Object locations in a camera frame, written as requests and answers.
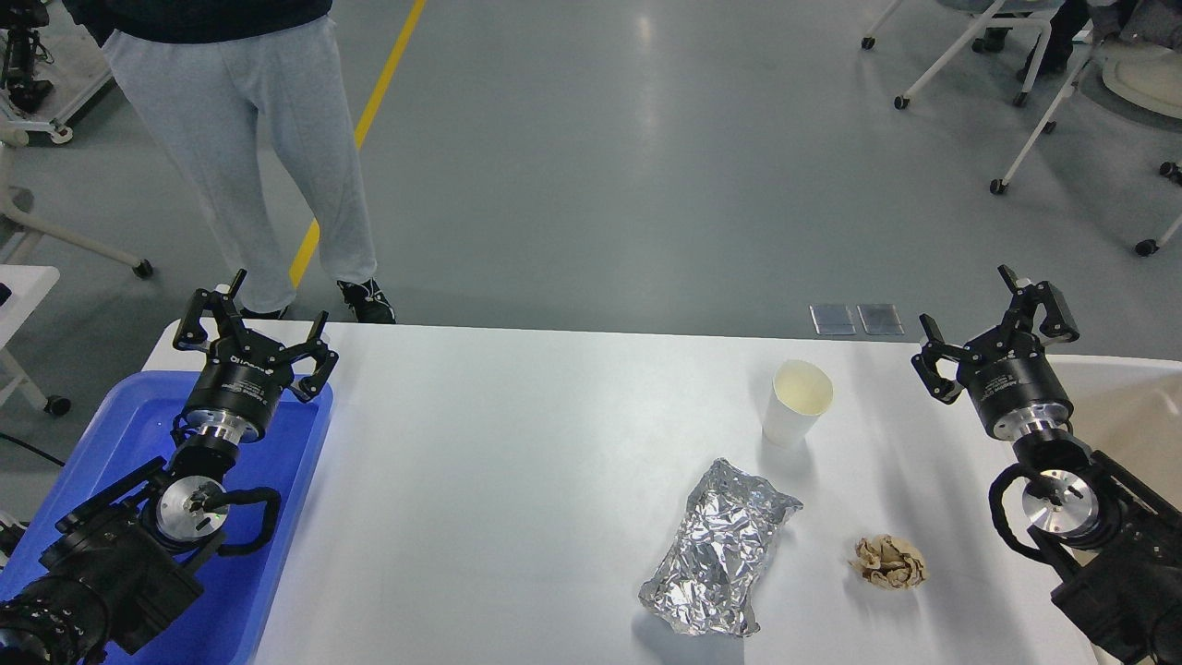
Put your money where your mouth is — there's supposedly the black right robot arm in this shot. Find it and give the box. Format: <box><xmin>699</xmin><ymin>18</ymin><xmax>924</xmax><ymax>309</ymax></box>
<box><xmin>911</xmin><ymin>265</ymin><xmax>1181</xmax><ymax>664</ymax></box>

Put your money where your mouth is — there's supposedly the white paper cup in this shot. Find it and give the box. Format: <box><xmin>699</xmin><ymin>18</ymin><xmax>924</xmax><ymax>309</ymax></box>
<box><xmin>764</xmin><ymin>359</ymin><xmax>834</xmax><ymax>449</ymax></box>

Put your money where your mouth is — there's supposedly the black equipment on cart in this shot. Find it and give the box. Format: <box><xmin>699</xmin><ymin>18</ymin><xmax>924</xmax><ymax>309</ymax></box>
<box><xmin>1</xmin><ymin>1</ymin><xmax>113</xmax><ymax>146</ymax></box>

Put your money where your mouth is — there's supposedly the white rolling chair frame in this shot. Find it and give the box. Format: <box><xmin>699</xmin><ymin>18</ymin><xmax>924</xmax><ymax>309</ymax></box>
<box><xmin>892</xmin><ymin>1</ymin><xmax>1063</xmax><ymax>111</ymax></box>

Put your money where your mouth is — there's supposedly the crumpled brown paper ball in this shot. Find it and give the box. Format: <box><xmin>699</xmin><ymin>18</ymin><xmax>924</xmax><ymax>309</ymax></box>
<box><xmin>847</xmin><ymin>534</ymin><xmax>929</xmax><ymax>591</ymax></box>

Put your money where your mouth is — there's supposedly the blue plastic bin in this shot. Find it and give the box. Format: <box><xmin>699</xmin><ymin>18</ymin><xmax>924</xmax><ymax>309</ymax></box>
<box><xmin>1</xmin><ymin>370</ymin><xmax>335</xmax><ymax>664</ymax></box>

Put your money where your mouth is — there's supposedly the white plastic bin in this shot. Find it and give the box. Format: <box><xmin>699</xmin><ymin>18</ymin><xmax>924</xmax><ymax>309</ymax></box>
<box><xmin>1051</xmin><ymin>356</ymin><xmax>1181</xmax><ymax>509</ymax></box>

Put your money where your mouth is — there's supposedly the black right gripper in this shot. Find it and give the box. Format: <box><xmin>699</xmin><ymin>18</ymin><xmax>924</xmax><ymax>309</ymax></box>
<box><xmin>911</xmin><ymin>265</ymin><xmax>1080</xmax><ymax>441</ymax></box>

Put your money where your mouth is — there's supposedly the person in grey trousers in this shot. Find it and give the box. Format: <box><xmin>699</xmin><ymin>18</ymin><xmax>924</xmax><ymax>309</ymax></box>
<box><xmin>65</xmin><ymin>1</ymin><xmax>396</xmax><ymax>324</ymax></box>

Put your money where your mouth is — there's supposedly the metal floor plate right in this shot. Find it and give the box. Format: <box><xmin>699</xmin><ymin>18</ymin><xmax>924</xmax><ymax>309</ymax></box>
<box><xmin>856</xmin><ymin>304</ymin><xmax>905</xmax><ymax>335</ymax></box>

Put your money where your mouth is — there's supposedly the white rolling stand base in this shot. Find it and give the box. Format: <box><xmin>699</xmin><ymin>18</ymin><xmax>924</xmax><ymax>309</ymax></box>
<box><xmin>0</xmin><ymin>120</ymin><xmax>155</xmax><ymax>280</ymax></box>

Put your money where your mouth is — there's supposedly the white rolling chair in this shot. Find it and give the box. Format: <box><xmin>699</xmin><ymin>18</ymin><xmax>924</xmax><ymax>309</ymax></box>
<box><xmin>989</xmin><ymin>37</ymin><xmax>1178</xmax><ymax>257</ymax></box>

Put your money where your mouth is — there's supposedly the white side table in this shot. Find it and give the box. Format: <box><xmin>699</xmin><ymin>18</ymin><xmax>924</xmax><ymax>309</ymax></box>
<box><xmin>0</xmin><ymin>265</ymin><xmax>73</xmax><ymax>417</ymax></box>

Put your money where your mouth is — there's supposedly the metal floor plate left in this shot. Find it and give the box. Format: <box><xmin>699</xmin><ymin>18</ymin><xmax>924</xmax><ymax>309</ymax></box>
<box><xmin>808</xmin><ymin>304</ymin><xmax>858</xmax><ymax>335</ymax></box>

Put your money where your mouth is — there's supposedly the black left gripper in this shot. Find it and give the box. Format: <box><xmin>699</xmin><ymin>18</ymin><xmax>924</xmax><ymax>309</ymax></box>
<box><xmin>173</xmin><ymin>270</ymin><xmax>339</xmax><ymax>441</ymax></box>

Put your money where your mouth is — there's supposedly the metal floor plate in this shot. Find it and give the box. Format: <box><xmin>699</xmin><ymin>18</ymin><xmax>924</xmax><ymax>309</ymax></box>
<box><xmin>856</xmin><ymin>304</ymin><xmax>905</xmax><ymax>335</ymax></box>
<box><xmin>808</xmin><ymin>304</ymin><xmax>858</xmax><ymax>335</ymax></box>

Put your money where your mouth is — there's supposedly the crumpled aluminium foil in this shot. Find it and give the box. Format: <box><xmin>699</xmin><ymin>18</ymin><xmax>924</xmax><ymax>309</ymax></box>
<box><xmin>637</xmin><ymin>458</ymin><xmax>803</xmax><ymax>638</ymax></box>

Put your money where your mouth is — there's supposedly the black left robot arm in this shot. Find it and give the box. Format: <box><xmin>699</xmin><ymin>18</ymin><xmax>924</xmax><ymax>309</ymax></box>
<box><xmin>4</xmin><ymin>270</ymin><xmax>339</xmax><ymax>664</ymax></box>

